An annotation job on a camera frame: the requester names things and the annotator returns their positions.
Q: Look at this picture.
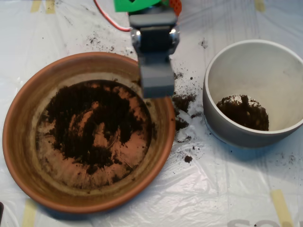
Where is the red white servo cable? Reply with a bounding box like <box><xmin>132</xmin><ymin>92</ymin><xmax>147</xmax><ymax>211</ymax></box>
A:
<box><xmin>93</xmin><ymin>0</ymin><xmax>133</xmax><ymax>33</ymax></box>

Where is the dark soil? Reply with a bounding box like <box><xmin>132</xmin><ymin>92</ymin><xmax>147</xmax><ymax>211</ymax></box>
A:
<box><xmin>215</xmin><ymin>94</ymin><xmax>270</xmax><ymax>132</ymax></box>
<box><xmin>41</xmin><ymin>80</ymin><xmax>157</xmax><ymax>187</ymax></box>

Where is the terracotta saucer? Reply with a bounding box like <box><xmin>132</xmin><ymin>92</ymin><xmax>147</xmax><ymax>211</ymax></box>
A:
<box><xmin>2</xmin><ymin>52</ymin><xmax>176</xmax><ymax>215</ymax></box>

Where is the clear plastic cover sheet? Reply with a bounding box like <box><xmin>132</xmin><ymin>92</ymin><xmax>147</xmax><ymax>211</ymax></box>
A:
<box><xmin>0</xmin><ymin>0</ymin><xmax>303</xmax><ymax>227</ymax></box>

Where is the white ceramic pot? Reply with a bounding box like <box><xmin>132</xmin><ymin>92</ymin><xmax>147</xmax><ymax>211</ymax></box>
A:
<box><xmin>202</xmin><ymin>39</ymin><xmax>303</xmax><ymax>148</ymax></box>

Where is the beige masking tape strip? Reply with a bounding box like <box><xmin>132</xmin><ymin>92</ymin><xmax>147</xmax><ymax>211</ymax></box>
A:
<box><xmin>254</xmin><ymin>0</ymin><xmax>266</xmax><ymax>12</ymax></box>
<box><xmin>270</xmin><ymin>189</ymin><xmax>294</xmax><ymax>227</ymax></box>
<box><xmin>30</xmin><ymin>0</ymin><xmax>42</xmax><ymax>13</ymax></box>
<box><xmin>21</xmin><ymin>200</ymin><xmax>37</xmax><ymax>227</ymax></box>
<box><xmin>45</xmin><ymin>0</ymin><xmax>56</xmax><ymax>14</ymax></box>

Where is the spilled soil pile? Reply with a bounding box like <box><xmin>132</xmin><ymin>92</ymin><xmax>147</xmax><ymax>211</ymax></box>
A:
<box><xmin>172</xmin><ymin>93</ymin><xmax>198</xmax><ymax>132</ymax></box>

